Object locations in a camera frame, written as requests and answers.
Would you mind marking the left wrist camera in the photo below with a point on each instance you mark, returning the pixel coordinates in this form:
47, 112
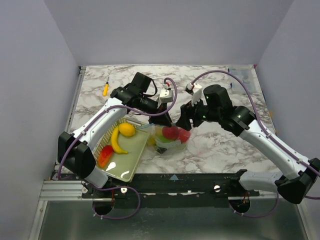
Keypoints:
165, 96

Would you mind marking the clear zip top bag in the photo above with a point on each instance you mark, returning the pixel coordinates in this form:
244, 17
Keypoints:
156, 130

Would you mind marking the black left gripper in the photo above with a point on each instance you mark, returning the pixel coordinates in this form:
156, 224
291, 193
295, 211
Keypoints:
164, 120

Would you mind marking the clear plastic screw box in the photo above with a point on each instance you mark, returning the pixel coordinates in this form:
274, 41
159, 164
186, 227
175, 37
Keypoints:
244, 74

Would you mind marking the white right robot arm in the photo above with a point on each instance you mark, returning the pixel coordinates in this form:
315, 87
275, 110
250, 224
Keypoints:
297, 173

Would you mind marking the red orange mango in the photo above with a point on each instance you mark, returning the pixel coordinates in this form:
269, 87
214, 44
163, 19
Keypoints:
104, 156

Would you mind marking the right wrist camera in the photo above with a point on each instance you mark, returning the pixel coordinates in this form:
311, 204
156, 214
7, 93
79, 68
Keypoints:
196, 91

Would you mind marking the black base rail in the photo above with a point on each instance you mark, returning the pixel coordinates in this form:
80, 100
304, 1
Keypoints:
181, 190

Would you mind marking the red apple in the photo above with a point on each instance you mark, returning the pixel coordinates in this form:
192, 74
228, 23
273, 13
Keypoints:
170, 132

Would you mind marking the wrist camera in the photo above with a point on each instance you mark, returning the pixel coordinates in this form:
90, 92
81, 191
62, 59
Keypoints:
196, 91
165, 96

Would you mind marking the red pomegranate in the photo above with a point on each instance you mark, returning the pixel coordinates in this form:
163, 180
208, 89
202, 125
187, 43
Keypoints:
183, 135

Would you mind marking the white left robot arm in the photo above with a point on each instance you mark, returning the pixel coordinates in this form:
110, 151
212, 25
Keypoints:
74, 150

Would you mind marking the green starfruit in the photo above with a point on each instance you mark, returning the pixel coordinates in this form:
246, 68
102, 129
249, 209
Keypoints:
163, 139

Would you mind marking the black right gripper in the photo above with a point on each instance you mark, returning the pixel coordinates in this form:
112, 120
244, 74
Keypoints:
189, 113

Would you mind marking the yellow lemon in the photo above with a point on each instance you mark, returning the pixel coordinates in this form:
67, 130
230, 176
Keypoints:
127, 129
151, 141

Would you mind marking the yellow banana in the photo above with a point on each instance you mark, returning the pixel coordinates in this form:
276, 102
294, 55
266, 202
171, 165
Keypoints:
114, 142

